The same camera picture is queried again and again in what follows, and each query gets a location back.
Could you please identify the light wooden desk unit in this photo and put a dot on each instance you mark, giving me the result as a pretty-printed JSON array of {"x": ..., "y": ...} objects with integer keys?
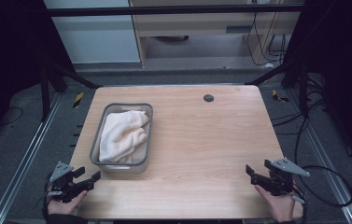
[{"x": 195, "y": 23}]

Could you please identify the black curtain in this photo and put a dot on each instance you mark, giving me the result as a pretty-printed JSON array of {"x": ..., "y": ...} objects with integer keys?
[
  {"x": 8, "y": 46},
  {"x": 344, "y": 46}
]

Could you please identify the grey plastic basket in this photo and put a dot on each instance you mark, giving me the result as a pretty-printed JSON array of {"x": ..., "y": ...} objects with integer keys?
[{"x": 98, "y": 152}]

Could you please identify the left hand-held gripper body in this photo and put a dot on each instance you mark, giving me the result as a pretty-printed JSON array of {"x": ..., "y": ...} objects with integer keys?
[{"x": 61, "y": 183}]

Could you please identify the white plug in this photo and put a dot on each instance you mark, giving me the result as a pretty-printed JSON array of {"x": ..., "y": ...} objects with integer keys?
[{"x": 269, "y": 65}]

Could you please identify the white cabinet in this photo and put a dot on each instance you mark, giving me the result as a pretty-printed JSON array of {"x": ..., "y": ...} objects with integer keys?
[{"x": 95, "y": 40}]

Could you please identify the grey round table grommet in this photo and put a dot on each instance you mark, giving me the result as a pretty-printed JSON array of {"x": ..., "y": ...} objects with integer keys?
[{"x": 208, "y": 98}]

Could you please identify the black metal stand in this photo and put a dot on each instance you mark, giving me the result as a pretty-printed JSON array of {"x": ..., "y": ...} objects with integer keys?
[
  {"x": 44, "y": 93},
  {"x": 302, "y": 90}
]

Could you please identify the person's left hand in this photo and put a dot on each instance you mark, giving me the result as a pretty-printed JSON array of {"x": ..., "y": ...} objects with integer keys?
[{"x": 63, "y": 207}]

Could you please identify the yellow black tape strip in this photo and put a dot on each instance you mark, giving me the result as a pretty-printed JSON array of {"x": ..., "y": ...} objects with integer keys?
[
  {"x": 277, "y": 95},
  {"x": 78, "y": 99}
]

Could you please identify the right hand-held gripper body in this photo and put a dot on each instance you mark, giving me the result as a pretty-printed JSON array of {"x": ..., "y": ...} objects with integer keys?
[{"x": 281, "y": 179}]

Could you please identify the cream white towel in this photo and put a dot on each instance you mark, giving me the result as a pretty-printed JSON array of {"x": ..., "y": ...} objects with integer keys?
[{"x": 120, "y": 133}]

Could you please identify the black horizontal frame bar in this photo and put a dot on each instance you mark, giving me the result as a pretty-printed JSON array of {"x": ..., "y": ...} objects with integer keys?
[{"x": 164, "y": 11}]

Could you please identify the person's right hand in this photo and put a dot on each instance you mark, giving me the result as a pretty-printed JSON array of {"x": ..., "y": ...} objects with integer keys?
[{"x": 278, "y": 205}]

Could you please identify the aluminium floor rail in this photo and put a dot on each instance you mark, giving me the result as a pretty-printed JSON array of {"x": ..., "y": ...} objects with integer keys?
[
  {"x": 27, "y": 155},
  {"x": 323, "y": 155}
]

